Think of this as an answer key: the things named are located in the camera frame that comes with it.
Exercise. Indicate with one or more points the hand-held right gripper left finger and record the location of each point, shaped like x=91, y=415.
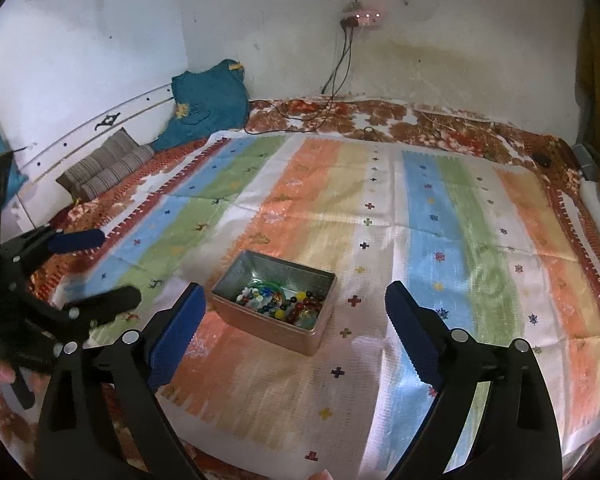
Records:
x=177, y=330

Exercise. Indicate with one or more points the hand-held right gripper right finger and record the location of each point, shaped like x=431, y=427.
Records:
x=405, y=330

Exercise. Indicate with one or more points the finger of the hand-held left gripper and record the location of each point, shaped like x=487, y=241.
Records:
x=77, y=241
x=110, y=305

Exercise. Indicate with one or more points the green jade bangle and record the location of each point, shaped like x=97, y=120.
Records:
x=265, y=292

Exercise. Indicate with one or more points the rectangular metal tin box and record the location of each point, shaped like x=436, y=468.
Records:
x=275, y=325

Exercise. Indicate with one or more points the brown striped cushion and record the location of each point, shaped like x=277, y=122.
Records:
x=105, y=165

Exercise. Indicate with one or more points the striped pastel cloth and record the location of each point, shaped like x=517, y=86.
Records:
x=430, y=240

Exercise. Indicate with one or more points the white headboard panel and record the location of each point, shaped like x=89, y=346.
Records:
x=80, y=85

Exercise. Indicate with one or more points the teal garment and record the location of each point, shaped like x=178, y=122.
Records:
x=205, y=105

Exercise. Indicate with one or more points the grey box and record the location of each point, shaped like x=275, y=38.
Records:
x=586, y=162

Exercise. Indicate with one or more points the pink power strip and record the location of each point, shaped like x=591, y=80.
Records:
x=362, y=16

